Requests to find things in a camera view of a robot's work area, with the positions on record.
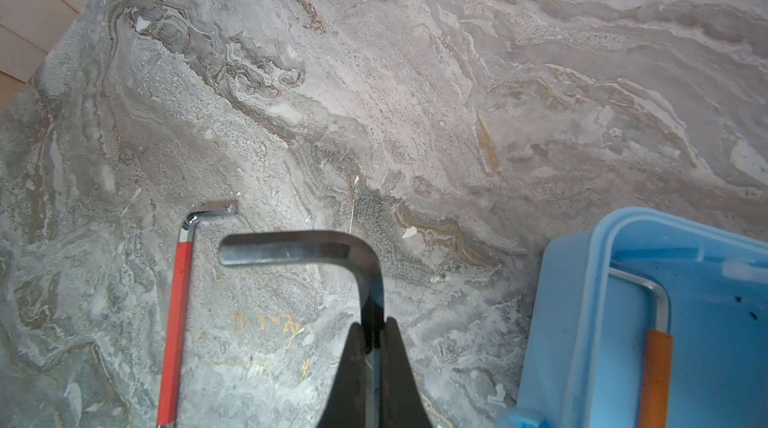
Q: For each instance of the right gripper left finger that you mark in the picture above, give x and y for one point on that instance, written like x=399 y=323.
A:
x=345 y=406

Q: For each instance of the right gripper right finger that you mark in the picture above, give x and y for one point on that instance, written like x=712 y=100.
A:
x=400 y=401

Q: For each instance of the silver hex key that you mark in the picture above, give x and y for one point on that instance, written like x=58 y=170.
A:
x=325 y=247

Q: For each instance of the light blue plastic tool box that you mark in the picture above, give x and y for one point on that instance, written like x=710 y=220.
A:
x=584 y=357

